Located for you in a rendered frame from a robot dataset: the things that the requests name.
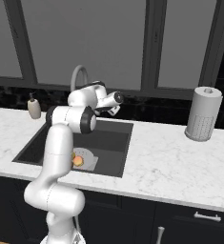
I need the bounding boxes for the dark rectangular sink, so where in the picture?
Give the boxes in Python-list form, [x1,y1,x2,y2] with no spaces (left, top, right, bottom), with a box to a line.
[11,116,134,178]

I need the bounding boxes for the silver cupboard door handle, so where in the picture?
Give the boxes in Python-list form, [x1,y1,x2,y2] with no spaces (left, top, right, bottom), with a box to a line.
[156,226,166,244]

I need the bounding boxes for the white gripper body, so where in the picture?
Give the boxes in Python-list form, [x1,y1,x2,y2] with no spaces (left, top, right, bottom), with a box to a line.
[97,105,121,117]

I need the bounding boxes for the dark cupboard door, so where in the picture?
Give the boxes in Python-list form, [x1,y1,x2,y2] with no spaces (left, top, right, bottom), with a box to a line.
[78,205,154,244]
[152,220,224,244]
[0,173,51,244]

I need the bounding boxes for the silver drawer handle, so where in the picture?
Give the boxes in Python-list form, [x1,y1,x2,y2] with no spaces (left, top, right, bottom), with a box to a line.
[193,211,223,223]

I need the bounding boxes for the beige soap dispenser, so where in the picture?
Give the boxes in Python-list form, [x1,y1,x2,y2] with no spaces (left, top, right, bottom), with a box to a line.
[27,91,43,121]

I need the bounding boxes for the dark drawer front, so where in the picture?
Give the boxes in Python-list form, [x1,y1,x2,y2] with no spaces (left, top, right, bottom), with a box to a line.
[153,200,224,233]

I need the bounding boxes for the dark panel under sink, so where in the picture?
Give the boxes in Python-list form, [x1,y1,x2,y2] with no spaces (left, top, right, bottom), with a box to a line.
[74,189,157,212]

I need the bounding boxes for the orange peach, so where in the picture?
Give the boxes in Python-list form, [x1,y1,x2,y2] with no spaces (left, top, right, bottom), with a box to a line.
[72,154,85,167]

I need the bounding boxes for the grey curved sink faucet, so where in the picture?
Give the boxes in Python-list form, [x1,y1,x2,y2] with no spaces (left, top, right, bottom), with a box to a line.
[70,64,90,93]

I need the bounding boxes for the dark grey framed window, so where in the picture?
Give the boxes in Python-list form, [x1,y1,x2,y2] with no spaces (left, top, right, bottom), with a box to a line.
[0,0,224,102]

